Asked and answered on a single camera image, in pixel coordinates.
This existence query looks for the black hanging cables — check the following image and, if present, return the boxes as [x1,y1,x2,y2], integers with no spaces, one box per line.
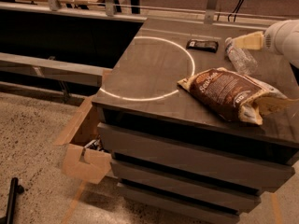
[226,0,250,22]

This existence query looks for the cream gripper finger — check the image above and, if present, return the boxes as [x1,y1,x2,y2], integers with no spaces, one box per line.
[233,31,263,50]

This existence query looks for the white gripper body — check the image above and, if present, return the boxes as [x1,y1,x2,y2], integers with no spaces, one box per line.
[263,20,294,55]

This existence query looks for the clear plastic water bottle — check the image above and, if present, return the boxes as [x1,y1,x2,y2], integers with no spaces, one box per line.
[225,37,258,76]

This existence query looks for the black pole on floor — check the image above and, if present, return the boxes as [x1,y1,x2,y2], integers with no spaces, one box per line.
[0,177,24,224]

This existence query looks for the open cardboard box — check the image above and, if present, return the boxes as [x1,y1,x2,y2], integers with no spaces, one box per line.
[53,92,111,184]

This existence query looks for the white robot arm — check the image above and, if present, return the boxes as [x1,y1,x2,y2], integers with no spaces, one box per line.
[233,20,299,68]

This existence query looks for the grey drawer cabinet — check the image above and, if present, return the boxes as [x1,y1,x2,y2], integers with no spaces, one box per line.
[93,19,299,224]

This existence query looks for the metal railing frame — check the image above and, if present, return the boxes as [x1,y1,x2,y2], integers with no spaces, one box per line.
[0,0,283,26]

